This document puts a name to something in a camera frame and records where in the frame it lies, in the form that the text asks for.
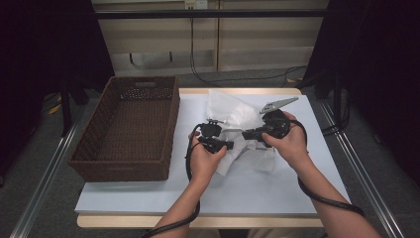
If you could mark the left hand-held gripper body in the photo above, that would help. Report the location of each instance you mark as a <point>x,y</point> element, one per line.
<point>209,139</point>

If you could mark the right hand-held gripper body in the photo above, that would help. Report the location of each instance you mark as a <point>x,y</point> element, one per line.
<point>277,125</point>

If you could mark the white cloth garment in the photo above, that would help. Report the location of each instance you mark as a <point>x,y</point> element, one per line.
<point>228,165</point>

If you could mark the white towel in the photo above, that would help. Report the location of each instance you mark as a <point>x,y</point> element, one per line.
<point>231,109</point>

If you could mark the brown wicker basket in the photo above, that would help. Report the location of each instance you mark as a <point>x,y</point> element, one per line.
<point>132,132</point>

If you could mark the person's right hand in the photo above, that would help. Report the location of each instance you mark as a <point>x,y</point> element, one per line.
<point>294,145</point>

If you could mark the person's left hand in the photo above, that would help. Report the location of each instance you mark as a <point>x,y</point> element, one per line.
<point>203,165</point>

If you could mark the beige wooden cabinet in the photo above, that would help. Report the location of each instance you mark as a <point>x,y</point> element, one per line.
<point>264,39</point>

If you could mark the person's beige trousers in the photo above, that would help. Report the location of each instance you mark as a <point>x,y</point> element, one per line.
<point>280,234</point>

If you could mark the dark curtain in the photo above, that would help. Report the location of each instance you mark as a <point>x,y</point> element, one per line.
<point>383,66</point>
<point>39,66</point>

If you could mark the black horizontal metal bar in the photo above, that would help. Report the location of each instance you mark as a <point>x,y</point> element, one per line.
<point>204,13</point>

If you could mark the white power outlet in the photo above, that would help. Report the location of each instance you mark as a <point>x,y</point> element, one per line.
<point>196,4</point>

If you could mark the black metal stand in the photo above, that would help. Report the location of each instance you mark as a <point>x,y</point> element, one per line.
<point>66,109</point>

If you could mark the yellow floor tape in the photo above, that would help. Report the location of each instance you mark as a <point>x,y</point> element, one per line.
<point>54,109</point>

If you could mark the aluminium floor rail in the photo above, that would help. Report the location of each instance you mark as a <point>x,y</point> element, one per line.
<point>43,185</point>
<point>363,178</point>

